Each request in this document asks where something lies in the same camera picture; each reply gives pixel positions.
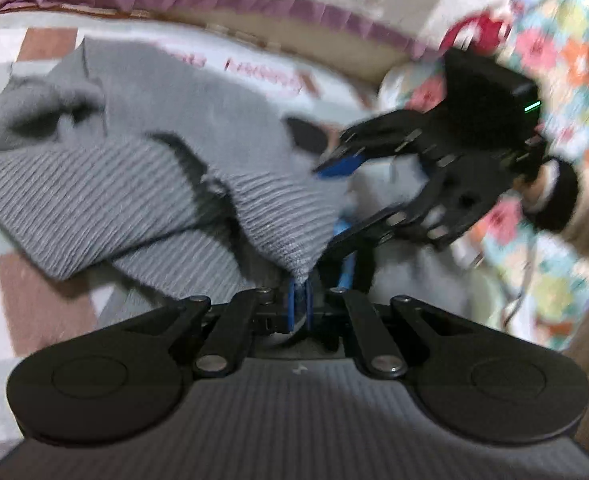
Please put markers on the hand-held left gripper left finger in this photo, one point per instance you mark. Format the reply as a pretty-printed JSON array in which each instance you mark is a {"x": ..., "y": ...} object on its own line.
[{"x": 297, "y": 310}]

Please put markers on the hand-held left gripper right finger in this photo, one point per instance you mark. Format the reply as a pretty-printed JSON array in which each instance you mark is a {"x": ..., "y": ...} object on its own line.
[{"x": 312, "y": 310}]

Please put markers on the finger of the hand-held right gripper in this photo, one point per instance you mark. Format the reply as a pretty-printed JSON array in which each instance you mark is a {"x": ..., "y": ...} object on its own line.
[
  {"x": 364, "y": 140},
  {"x": 359, "y": 240}
]

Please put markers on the grey knit sweater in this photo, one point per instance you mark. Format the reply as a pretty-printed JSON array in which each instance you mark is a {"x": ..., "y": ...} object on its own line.
[{"x": 139, "y": 185}]

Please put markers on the person's right forearm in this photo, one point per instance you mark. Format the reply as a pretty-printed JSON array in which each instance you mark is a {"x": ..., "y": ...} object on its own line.
[{"x": 564, "y": 195}]

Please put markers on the person's right hand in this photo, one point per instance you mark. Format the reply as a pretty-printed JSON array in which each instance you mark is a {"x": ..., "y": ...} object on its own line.
[{"x": 531, "y": 197}]

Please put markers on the beige bed base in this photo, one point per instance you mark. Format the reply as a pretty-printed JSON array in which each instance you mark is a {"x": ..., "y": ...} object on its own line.
[{"x": 324, "y": 45}]

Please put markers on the checked printed rug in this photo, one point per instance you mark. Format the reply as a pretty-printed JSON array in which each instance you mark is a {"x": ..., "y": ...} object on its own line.
[{"x": 34, "y": 310}]

